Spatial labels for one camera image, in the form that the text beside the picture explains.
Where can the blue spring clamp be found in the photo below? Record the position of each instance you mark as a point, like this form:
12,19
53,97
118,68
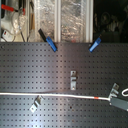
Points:
95,44
48,40

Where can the clear plastic wrapped frame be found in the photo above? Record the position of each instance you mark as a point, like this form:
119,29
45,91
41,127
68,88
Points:
64,20

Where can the centre metal cable clip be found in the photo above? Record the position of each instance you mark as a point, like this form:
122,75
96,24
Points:
73,80

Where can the metal cable clip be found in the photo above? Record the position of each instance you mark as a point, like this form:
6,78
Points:
36,104
73,80
114,91

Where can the lower left metal cable clip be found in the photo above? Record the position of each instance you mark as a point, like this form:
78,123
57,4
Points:
36,104

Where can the black connector block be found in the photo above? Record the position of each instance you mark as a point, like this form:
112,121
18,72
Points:
122,104

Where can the right blue spring clamp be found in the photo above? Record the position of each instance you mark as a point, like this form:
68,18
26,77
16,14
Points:
95,44

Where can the black perforated pegboard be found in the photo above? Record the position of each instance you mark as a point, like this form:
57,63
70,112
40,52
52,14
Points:
28,70

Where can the left blue spring clamp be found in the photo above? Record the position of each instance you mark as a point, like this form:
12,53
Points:
48,40

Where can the right metal cable clip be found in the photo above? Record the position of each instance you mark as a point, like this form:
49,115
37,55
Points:
114,91

